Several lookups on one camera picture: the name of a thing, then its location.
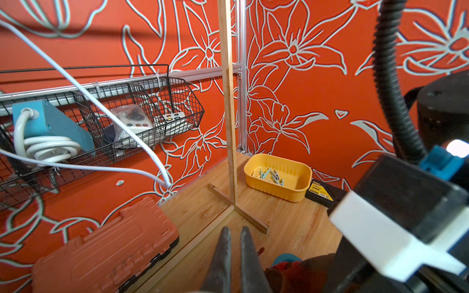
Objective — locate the black box with label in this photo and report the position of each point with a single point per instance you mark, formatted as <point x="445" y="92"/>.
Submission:
<point x="324" y="194"/>

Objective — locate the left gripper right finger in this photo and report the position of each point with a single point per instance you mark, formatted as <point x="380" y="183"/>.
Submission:
<point x="253" y="277"/>

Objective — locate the clothespins in yellow tray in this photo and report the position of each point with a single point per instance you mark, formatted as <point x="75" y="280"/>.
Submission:
<point x="269" y="175"/>

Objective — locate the teal box with cable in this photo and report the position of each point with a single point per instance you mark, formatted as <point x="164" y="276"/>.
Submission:
<point x="44" y="133"/>

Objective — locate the wooden clothes rack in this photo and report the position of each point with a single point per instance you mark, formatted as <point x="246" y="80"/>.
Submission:
<point x="225" y="33"/>

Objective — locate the white switch box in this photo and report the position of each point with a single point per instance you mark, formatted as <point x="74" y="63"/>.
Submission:
<point x="135" y="119"/>

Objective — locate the red black plaid shirt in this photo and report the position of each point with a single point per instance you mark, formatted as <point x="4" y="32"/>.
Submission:
<point x="308" y="276"/>

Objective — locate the yellow plastic tray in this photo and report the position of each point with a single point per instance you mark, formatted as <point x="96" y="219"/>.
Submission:
<point x="296" y="175"/>

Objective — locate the red tool case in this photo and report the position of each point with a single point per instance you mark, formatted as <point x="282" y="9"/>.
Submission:
<point x="112" y="258"/>

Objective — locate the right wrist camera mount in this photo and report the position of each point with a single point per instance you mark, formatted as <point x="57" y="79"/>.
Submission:
<point x="401" y="217"/>

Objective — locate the white button box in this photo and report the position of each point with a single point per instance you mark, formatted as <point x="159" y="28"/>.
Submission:
<point x="172" y="124"/>

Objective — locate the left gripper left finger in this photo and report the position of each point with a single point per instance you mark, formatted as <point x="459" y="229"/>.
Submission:
<point x="218" y="277"/>

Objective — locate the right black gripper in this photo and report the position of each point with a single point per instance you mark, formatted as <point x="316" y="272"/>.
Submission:
<point x="351" y="272"/>

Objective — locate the black wire basket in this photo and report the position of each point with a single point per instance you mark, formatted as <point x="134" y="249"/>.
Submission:
<point x="155" y="94"/>

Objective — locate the teal plastic basket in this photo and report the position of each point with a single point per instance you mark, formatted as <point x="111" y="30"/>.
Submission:
<point x="285" y="257"/>

